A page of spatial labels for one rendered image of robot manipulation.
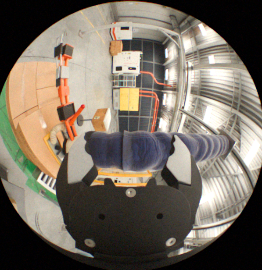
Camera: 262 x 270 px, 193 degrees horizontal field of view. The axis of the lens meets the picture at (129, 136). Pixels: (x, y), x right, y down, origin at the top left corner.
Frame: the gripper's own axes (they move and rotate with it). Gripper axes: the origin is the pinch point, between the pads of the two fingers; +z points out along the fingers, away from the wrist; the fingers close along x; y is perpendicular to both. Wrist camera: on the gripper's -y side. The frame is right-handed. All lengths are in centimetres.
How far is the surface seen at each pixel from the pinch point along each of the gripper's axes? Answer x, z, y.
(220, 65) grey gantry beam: 160, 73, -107
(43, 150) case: -65, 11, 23
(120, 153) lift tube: -3.6, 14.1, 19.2
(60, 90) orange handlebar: -32.8, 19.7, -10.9
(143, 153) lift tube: 6.4, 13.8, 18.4
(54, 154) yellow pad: -44.2, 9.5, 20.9
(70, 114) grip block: -31.6, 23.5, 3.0
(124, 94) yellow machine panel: -43, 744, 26
